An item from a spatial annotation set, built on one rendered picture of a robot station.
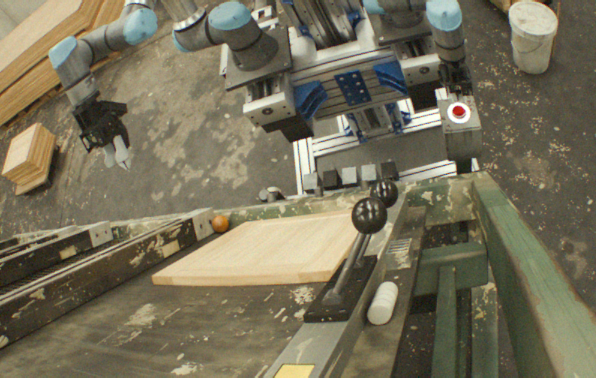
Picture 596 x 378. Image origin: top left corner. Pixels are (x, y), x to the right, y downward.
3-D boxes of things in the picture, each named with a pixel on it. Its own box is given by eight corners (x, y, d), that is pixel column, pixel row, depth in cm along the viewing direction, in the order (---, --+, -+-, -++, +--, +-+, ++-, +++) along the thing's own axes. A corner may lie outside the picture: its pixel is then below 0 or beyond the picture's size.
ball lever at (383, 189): (367, 271, 60) (403, 183, 56) (362, 281, 56) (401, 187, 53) (342, 262, 61) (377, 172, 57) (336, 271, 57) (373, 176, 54)
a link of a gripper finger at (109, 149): (112, 183, 91) (94, 151, 87) (121, 169, 96) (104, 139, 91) (121, 180, 91) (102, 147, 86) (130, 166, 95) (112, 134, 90)
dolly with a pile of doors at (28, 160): (64, 140, 353) (38, 120, 319) (54, 187, 328) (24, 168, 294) (33, 158, 370) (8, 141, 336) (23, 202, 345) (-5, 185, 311)
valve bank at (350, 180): (414, 177, 148) (404, 142, 128) (418, 215, 142) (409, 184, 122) (279, 196, 165) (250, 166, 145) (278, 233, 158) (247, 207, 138)
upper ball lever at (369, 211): (349, 307, 49) (395, 201, 45) (341, 320, 45) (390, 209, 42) (319, 295, 50) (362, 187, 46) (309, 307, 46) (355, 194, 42)
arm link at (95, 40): (133, 41, 88) (106, 60, 80) (104, 53, 92) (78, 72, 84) (124, 14, 83) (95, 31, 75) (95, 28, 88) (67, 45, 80)
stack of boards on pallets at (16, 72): (141, -1, 424) (106, -42, 359) (121, 55, 375) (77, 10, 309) (24, 79, 493) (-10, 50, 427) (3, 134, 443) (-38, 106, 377)
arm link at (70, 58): (81, 28, 76) (56, 43, 70) (100, 67, 81) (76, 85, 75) (64, 41, 79) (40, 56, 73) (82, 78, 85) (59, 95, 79)
